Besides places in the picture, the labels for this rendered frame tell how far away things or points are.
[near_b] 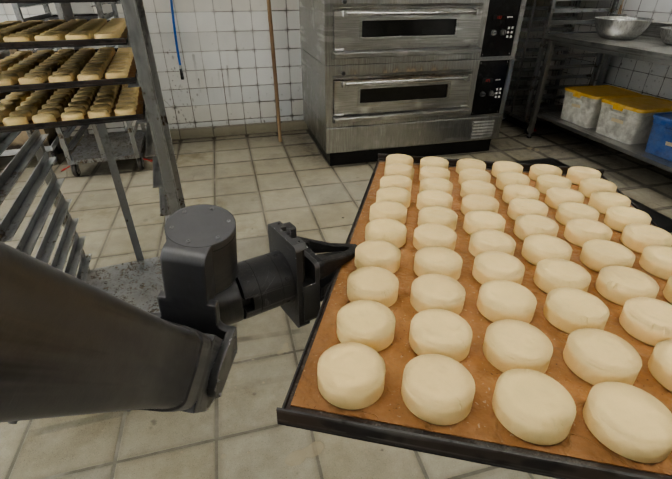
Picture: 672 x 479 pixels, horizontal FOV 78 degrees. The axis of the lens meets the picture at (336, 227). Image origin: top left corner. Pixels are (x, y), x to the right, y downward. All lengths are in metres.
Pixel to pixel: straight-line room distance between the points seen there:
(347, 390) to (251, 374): 1.37
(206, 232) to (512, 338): 0.26
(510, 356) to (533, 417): 0.06
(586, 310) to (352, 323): 0.21
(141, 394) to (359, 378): 0.14
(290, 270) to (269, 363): 1.28
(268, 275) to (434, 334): 0.17
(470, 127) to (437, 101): 0.42
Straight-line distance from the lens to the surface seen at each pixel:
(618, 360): 0.39
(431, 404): 0.30
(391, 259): 0.44
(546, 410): 0.32
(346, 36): 3.05
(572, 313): 0.42
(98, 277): 2.09
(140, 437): 1.62
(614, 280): 0.49
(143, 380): 0.26
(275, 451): 1.48
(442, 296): 0.39
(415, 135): 3.44
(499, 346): 0.36
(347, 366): 0.32
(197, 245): 0.34
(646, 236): 0.61
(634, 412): 0.35
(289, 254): 0.42
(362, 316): 0.36
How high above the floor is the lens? 1.26
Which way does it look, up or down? 31 degrees down
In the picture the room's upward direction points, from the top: straight up
